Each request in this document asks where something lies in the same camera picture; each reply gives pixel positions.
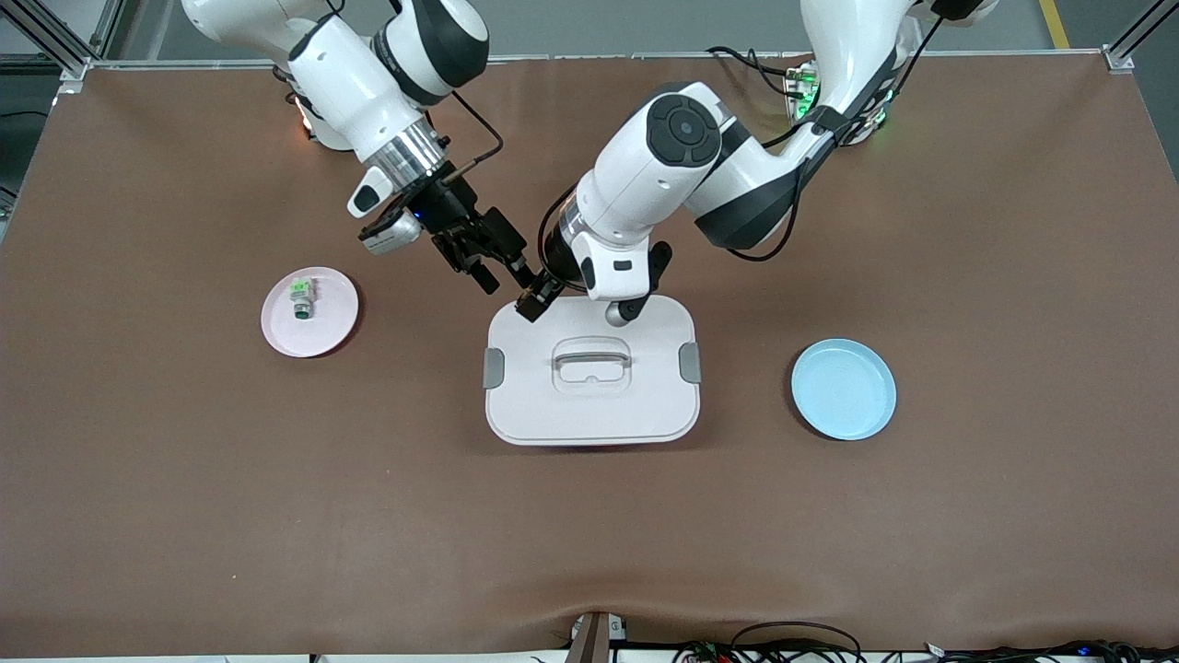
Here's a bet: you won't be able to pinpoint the metal table edge bracket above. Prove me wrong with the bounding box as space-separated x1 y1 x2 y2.
566 611 629 663

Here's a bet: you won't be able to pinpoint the aluminium frame profile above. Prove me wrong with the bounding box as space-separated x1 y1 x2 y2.
0 0 126 86
1103 0 1179 75

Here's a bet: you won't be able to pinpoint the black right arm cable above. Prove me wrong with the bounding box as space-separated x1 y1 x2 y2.
449 90 507 180

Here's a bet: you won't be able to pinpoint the light blue round plate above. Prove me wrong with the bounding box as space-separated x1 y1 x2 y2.
790 338 897 442

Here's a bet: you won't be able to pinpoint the yellow floor tape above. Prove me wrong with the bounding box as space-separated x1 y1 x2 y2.
1038 0 1075 52

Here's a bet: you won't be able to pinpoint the white lidded box grey latches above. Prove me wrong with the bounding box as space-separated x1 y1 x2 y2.
483 295 703 448

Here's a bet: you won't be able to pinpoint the pink round plate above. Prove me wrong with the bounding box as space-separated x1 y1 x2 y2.
261 267 359 358

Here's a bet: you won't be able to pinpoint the brown table mat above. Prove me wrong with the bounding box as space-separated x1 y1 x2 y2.
0 53 1179 659

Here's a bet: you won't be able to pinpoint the black cables at arm base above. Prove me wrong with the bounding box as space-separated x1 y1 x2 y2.
706 44 799 97

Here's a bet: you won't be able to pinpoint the bundle of cables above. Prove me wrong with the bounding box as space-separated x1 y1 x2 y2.
671 621 1179 663

